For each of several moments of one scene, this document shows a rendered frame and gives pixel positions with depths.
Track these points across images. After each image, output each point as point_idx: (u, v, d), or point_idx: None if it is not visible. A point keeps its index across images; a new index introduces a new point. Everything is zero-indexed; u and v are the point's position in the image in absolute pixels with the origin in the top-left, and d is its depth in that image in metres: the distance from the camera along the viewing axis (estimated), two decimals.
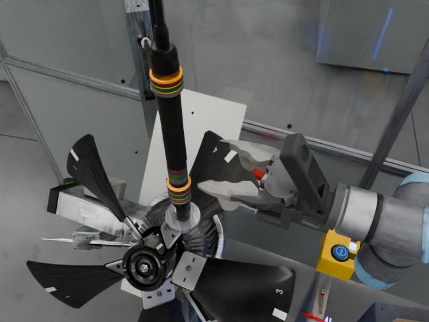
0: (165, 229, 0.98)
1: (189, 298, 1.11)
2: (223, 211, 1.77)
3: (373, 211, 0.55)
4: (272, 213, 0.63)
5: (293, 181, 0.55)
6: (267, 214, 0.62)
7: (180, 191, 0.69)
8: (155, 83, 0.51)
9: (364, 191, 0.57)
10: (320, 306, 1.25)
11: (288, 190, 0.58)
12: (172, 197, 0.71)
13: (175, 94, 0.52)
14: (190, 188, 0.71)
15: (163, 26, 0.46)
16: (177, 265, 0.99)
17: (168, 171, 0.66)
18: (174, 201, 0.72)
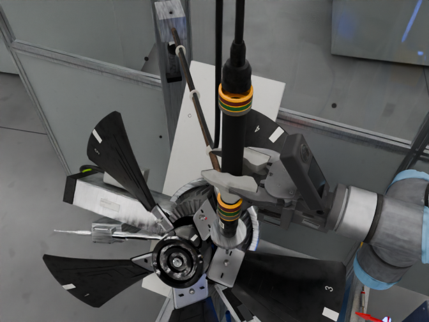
0: (200, 218, 0.87)
1: (223, 296, 1.00)
2: None
3: (373, 211, 0.55)
4: (272, 213, 0.63)
5: (293, 181, 0.55)
6: (267, 214, 0.62)
7: (232, 208, 0.67)
8: (225, 101, 0.49)
9: (364, 191, 0.57)
10: (361, 305, 1.15)
11: (288, 190, 0.58)
12: (223, 213, 0.69)
13: (244, 112, 0.50)
14: (241, 204, 0.68)
15: (241, 44, 0.44)
16: (213, 259, 0.89)
17: None
18: (224, 218, 0.69)
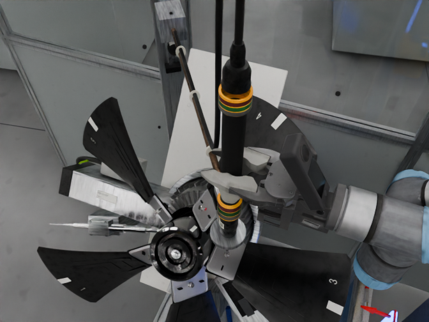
0: (200, 209, 0.84)
1: (223, 291, 0.97)
2: None
3: (373, 211, 0.55)
4: (272, 213, 0.63)
5: (293, 181, 0.55)
6: (267, 214, 0.62)
7: (232, 209, 0.67)
8: (225, 101, 0.49)
9: (364, 191, 0.57)
10: (364, 300, 1.12)
11: (288, 190, 0.58)
12: (223, 214, 0.69)
13: (244, 113, 0.50)
14: (241, 204, 0.69)
15: (241, 45, 0.44)
16: (213, 251, 0.86)
17: None
18: (224, 218, 0.70)
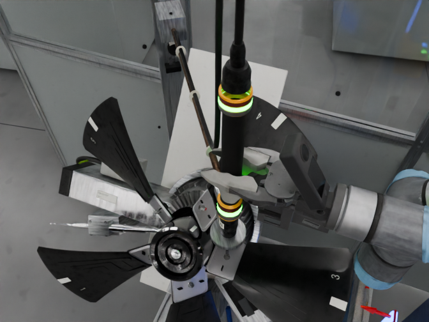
0: (200, 209, 0.84)
1: (223, 291, 0.97)
2: None
3: (373, 211, 0.55)
4: (272, 213, 0.62)
5: (293, 181, 0.55)
6: (267, 214, 0.62)
7: (232, 209, 0.67)
8: (225, 101, 0.49)
9: (364, 191, 0.57)
10: (364, 300, 1.12)
11: (288, 190, 0.58)
12: (223, 214, 0.69)
13: (244, 113, 0.50)
14: (241, 205, 0.69)
15: (241, 45, 0.44)
16: (213, 252, 0.86)
17: None
18: (224, 218, 0.70)
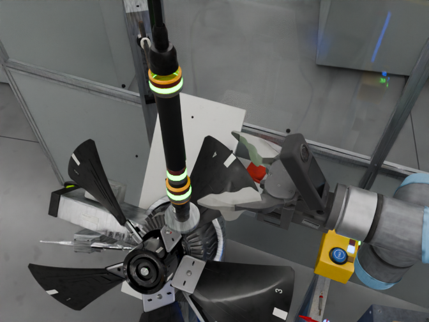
0: (165, 232, 0.99)
1: (189, 301, 1.12)
2: None
3: (373, 211, 0.55)
4: (272, 213, 0.63)
5: (293, 181, 0.55)
6: (267, 214, 0.62)
7: (179, 191, 0.69)
8: (154, 83, 0.51)
9: (364, 191, 0.57)
10: (318, 308, 1.27)
11: (288, 190, 0.58)
12: (172, 197, 0.71)
13: (174, 94, 0.52)
14: (189, 188, 0.71)
15: (161, 27, 0.46)
16: (177, 269, 1.01)
17: (168, 171, 0.66)
18: (173, 202, 0.72)
